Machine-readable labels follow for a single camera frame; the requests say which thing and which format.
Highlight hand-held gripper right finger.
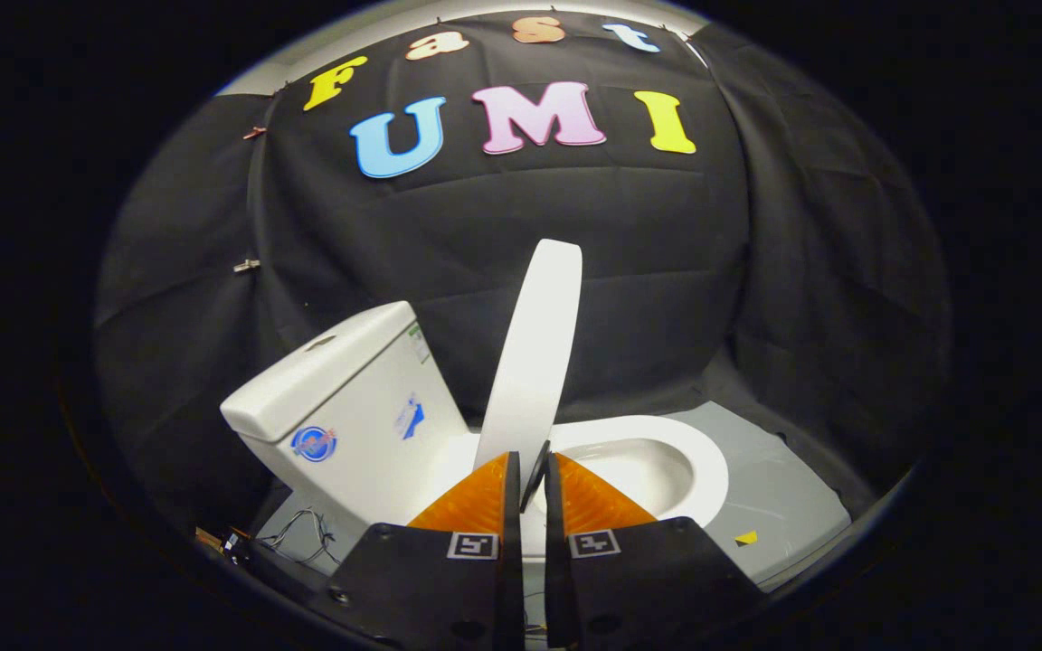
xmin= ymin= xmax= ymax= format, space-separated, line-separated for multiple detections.
xmin=544 ymin=452 xmax=766 ymax=650

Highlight white toilet lid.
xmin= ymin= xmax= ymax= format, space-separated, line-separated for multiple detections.
xmin=473 ymin=239 xmax=583 ymax=473

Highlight thin grey cables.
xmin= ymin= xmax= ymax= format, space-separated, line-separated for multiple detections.
xmin=259 ymin=508 xmax=343 ymax=568

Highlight white toilet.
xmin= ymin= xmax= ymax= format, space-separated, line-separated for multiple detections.
xmin=220 ymin=301 xmax=730 ymax=634

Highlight black backdrop cloth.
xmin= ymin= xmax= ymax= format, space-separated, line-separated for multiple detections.
xmin=91 ymin=9 xmax=953 ymax=543

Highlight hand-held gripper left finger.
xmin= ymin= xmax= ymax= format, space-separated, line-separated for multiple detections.
xmin=317 ymin=450 xmax=524 ymax=651

